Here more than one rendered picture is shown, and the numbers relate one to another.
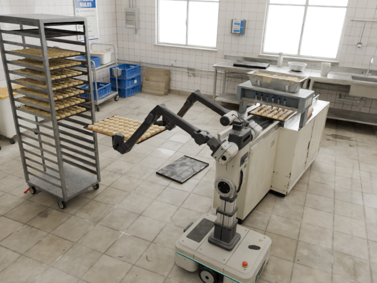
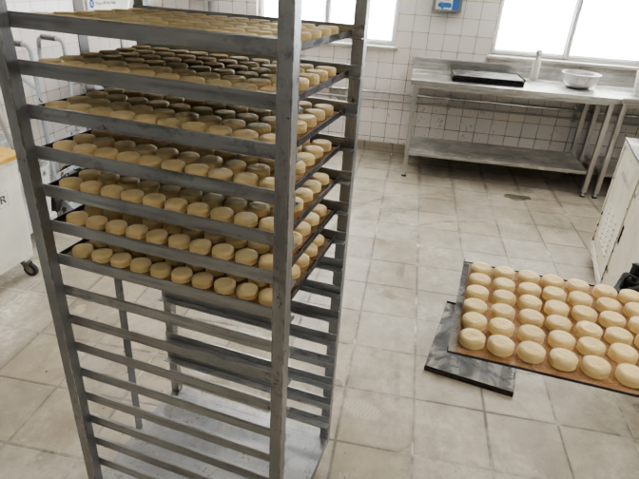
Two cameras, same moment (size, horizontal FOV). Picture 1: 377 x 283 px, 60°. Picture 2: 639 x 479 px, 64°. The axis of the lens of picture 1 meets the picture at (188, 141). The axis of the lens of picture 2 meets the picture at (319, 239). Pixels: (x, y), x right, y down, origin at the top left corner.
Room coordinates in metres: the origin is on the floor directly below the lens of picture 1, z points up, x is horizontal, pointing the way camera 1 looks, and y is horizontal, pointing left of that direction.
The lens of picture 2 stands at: (1.85, 1.34, 1.61)
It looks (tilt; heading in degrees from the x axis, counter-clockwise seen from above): 27 degrees down; 346
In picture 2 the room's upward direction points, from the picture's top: 4 degrees clockwise
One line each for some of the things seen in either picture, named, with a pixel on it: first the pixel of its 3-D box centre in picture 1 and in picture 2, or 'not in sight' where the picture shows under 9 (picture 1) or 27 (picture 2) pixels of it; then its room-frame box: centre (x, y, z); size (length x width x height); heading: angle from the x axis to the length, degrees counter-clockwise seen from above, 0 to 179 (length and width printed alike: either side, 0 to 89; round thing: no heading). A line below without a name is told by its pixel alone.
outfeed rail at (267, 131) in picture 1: (288, 115); not in sight; (3.37, -1.07, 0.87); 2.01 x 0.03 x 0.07; 146
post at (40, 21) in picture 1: (54, 120); (280, 317); (2.71, 1.20, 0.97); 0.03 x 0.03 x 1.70; 59
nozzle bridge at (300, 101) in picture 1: (272, 103); not in sight; (3.35, -0.89, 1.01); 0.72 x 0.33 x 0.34; 56
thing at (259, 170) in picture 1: (246, 168); not in sight; (2.93, -0.60, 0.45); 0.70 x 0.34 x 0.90; 146
